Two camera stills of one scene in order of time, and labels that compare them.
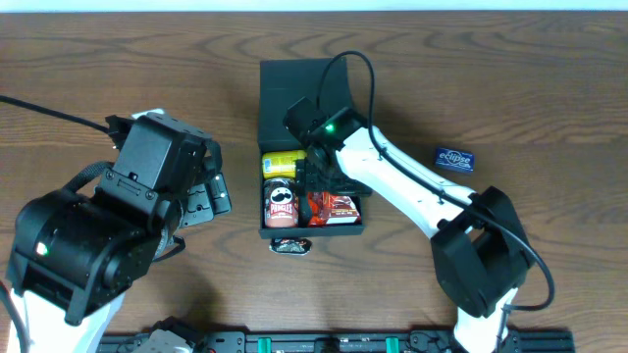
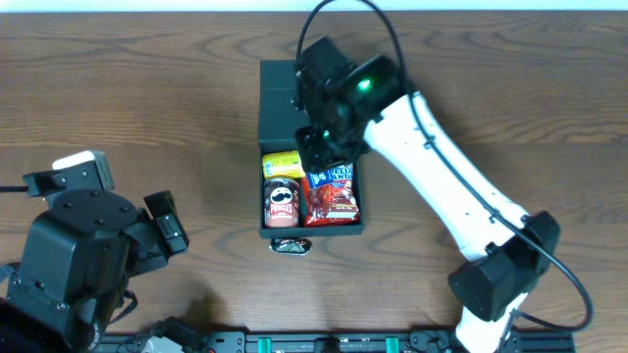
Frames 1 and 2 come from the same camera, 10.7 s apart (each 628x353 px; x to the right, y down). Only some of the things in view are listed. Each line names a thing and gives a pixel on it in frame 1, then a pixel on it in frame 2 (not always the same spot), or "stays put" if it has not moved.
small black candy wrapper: (289, 245) stays put
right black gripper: (320, 173) → (316, 151)
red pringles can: (281, 203) stays put
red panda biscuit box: (326, 208) stays put
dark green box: (281, 84) stays put
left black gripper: (207, 199) → (164, 222)
